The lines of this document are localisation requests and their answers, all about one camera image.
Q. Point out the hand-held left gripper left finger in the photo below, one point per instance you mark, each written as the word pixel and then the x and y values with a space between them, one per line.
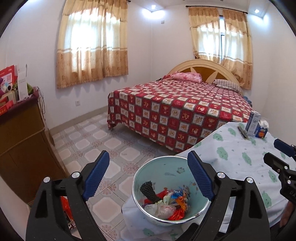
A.
pixel 97 176

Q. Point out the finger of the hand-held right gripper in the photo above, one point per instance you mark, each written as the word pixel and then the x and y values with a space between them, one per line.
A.
pixel 285 147
pixel 276 161

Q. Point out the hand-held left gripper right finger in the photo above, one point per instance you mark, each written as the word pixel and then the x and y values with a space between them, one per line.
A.
pixel 201 178

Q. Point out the white plastic wad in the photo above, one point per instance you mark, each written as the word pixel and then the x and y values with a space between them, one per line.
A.
pixel 168 199

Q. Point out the light blue trash bin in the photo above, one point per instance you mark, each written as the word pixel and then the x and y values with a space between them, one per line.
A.
pixel 161 166

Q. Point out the clear plastic bag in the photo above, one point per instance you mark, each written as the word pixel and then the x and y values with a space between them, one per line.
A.
pixel 161 210

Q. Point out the black foam net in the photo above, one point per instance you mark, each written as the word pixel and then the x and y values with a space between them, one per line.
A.
pixel 150 192

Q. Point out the person's right hand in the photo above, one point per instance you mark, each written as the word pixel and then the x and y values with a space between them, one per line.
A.
pixel 286 215

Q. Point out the short blue carton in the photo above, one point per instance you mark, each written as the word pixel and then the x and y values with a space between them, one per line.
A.
pixel 262 132

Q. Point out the light blue cloud-print tablecloth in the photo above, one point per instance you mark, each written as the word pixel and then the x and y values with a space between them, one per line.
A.
pixel 231 166

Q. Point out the tall blue white carton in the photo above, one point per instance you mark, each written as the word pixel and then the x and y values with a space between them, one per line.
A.
pixel 252 122

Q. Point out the dark flat strip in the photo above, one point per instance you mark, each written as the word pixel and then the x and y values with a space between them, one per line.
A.
pixel 244 133

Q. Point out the red plastic bag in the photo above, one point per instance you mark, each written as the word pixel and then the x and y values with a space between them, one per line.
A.
pixel 64 206

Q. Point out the red printed gift bag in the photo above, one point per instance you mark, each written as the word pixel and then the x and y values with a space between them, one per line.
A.
pixel 72 221

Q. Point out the blue folded cloth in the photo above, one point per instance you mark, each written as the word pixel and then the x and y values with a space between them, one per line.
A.
pixel 248 101

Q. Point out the bed with red quilt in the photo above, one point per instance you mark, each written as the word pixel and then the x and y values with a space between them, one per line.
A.
pixel 175 111

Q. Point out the brown wooden cabinet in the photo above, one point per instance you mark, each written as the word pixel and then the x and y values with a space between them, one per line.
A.
pixel 23 143

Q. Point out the striped pillow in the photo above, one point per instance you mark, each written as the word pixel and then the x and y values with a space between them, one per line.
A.
pixel 227 84

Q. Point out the pink floral blanket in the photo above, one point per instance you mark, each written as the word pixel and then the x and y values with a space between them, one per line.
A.
pixel 186 77

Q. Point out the green plush thing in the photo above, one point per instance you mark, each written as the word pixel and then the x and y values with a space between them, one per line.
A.
pixel 30 89

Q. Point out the cream wooden bed headboard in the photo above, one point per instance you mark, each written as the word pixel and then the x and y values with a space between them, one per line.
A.
pixel 208 67

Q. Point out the narrow beige window curtain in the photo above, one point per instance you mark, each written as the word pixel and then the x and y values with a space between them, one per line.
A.
pixel 235 41

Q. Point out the tall white box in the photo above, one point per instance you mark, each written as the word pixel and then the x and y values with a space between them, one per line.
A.
pixel 23 83

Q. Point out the wide beige window curtain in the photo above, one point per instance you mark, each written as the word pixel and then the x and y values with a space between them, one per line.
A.
pixel 92 46

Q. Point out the purple cloth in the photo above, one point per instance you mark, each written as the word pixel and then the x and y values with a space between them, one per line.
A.
pixel 1 85

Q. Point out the red cardboard box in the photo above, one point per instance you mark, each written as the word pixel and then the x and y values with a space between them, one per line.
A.
pixel 9 74

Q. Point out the ceiling spot light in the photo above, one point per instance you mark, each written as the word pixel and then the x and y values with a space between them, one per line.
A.
pixel 256 11
pixel 152 7

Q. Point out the white wall socket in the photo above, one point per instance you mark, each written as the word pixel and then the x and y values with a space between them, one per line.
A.
pixel 78 102

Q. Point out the window frame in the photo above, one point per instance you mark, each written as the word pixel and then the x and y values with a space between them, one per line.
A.
pixel 222 37

